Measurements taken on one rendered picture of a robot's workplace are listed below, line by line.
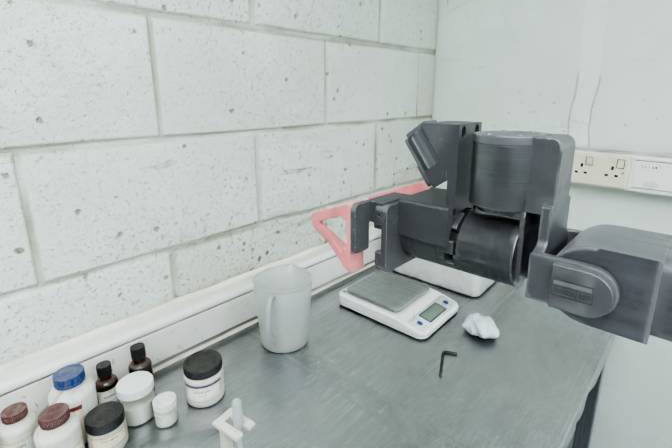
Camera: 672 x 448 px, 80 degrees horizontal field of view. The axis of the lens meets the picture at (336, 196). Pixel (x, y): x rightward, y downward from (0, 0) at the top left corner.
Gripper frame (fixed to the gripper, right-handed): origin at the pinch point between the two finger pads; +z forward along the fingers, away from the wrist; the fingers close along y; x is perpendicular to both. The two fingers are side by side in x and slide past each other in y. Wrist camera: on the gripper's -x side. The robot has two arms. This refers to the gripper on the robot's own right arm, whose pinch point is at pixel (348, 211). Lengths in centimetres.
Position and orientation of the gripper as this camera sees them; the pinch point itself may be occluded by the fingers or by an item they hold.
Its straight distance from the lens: 46.3
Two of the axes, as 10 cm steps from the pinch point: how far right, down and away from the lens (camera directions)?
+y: -6.8, 1.8, -7.1
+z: -7.3, -1.6, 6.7
